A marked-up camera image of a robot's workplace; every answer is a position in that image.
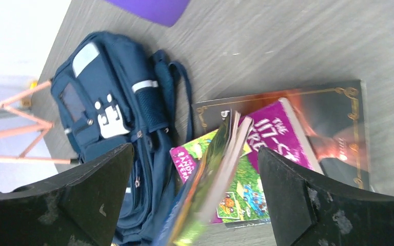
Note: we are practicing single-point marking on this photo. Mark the Animal Farm book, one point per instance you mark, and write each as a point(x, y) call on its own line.
point(196, 203)

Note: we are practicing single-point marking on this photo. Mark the navy blue backpack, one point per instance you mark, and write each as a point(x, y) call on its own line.
point(109, 92)

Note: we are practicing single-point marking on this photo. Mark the Three Days To See book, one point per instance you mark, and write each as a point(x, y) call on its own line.
point(333, 118)

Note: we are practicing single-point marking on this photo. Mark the purple metronome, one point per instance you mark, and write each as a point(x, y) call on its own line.
point(162, 12)

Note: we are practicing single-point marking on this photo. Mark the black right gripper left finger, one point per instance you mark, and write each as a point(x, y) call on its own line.
point(80, 206)

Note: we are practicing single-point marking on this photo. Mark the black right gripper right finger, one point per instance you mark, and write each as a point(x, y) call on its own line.
point(308, 208)

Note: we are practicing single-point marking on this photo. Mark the green cover book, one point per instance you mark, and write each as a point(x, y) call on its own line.
point(276, 127)

